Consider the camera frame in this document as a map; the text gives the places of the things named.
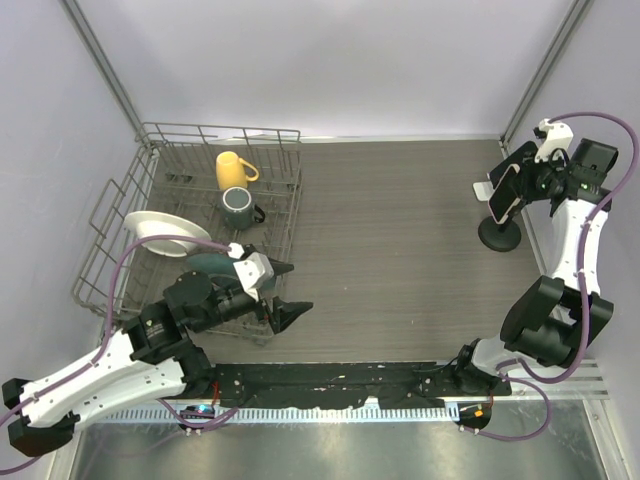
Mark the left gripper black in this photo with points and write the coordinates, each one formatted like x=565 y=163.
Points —
x=284 y=312

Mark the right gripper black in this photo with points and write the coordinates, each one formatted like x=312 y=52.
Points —
x=527 y=189

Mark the black case phone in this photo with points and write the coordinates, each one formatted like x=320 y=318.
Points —
x=524 y=154

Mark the pink case phone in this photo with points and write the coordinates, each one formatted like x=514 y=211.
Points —
x=505 y=196

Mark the black clamp phone stand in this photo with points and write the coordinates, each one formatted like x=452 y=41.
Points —
x=502 y=237

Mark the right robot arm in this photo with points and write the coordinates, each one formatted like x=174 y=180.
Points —
x=563 y=308

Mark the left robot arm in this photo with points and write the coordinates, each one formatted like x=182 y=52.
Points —
x=149 y=356

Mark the white phone stand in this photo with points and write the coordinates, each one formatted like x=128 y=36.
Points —
x=483 y=190

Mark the dark teal cup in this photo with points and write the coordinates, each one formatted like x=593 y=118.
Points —
x=240 y=210

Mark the yellow mug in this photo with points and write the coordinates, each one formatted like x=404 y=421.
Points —
x=234 y=171

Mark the white plate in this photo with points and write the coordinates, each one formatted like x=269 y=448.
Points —
x=145 y=223

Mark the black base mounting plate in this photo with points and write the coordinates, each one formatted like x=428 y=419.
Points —
x=337 y=386

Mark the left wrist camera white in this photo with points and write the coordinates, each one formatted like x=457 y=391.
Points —
x=255 y=273

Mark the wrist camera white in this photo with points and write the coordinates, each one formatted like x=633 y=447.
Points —
x=255 y=273
x=556 y=137

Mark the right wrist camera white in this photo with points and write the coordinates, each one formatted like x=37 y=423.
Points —
x=556 y=137

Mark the grey wire dish rack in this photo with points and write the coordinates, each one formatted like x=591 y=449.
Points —
x=170 y=194

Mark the white slotted cable duct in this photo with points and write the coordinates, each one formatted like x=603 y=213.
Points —
x=370 y=412

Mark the aluminium rail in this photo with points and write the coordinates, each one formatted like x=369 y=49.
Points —
x=586 y=383

